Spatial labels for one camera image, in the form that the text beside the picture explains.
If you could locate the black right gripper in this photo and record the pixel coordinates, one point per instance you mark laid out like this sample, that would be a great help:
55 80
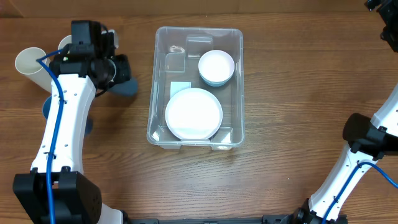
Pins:
385 13

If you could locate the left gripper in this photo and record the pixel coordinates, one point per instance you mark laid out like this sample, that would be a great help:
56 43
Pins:
122 71

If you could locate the dark blue cup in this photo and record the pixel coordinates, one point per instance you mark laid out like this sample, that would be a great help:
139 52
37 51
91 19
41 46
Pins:
46 109
123 83

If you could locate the white plate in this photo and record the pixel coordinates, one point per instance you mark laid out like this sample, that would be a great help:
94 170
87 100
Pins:
193 113

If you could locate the light blue small bowl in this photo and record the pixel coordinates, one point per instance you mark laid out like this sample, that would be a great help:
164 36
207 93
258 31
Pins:
215 84

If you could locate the pink small bowl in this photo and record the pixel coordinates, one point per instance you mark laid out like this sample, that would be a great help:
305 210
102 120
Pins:
216 66

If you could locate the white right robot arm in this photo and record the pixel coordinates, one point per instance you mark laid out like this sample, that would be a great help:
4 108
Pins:
368 140

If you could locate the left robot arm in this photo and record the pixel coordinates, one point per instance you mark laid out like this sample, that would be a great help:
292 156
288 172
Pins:
55 190

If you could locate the cream tall cup rear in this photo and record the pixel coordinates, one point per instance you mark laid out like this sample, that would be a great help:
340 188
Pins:
66 40

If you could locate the cream tall cup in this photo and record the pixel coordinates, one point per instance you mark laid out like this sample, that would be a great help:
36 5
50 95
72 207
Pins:
26 64
66 40

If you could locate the cream tall cup left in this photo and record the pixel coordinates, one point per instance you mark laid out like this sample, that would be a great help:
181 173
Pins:
26 64

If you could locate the dark blue cup front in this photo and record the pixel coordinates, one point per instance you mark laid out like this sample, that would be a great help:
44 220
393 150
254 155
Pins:
46 109

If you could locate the clear plastic storage bin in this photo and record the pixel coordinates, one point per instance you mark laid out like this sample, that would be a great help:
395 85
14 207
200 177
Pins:
176 56

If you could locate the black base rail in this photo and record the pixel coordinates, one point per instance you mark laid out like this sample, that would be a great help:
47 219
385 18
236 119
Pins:
265 219

